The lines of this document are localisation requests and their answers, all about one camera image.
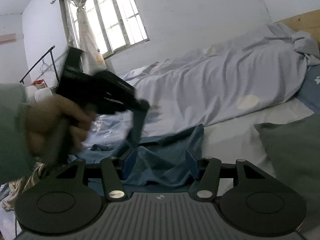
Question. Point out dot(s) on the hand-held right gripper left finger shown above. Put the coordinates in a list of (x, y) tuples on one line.
[(128, 165)]

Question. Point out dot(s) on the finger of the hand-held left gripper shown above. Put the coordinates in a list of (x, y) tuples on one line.
[(138, 125)]

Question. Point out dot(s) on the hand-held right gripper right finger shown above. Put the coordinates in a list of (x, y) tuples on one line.
[(193, 166)]

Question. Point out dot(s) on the dark blue garment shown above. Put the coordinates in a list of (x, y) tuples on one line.
[(155, 162)]

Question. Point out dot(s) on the person's left forearm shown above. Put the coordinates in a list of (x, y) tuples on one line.
[(12, 130)]

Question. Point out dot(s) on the black clothes rack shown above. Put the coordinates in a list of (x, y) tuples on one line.
[(37, 61)]

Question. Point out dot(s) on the person's left hand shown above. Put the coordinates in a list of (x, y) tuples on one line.
[(45, 120)]

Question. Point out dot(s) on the beige printed curtain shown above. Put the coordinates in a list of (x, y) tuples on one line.
[(86, 37)]

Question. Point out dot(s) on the white rolled bedding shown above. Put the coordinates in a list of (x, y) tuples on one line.
[(41, 93)]

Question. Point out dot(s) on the red white packet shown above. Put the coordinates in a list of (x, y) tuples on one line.
[(38, 83)]

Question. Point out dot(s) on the light blue printed duvet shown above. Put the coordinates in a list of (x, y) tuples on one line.
[(200, 87)]

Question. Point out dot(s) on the barred window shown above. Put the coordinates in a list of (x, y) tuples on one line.
[(120, 17)]

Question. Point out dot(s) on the dark green garment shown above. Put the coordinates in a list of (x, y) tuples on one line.
[(295, 160)]

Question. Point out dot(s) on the beige garment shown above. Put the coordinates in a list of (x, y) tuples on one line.
[(15, 192)]

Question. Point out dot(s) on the blue paw print pillow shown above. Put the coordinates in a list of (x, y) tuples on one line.
[(311, 90)]

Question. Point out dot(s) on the wooden headboard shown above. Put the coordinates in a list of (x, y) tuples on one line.
[(305, 21)]

